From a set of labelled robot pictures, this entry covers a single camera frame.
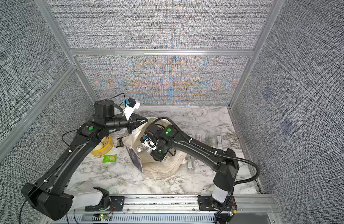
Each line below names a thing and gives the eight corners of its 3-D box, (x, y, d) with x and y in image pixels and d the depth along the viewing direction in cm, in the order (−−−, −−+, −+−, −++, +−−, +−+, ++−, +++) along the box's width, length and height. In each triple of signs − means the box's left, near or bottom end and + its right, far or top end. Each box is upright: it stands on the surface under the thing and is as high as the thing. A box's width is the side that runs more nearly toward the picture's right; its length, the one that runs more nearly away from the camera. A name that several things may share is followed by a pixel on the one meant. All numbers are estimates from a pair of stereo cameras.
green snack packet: (104, 163, 90) (102, 161, 88) (105, 156, 93) (103, 155, 91) (116, 161, 91) (115, 160, 89) (117, 155, 93) (116, 153, 91)
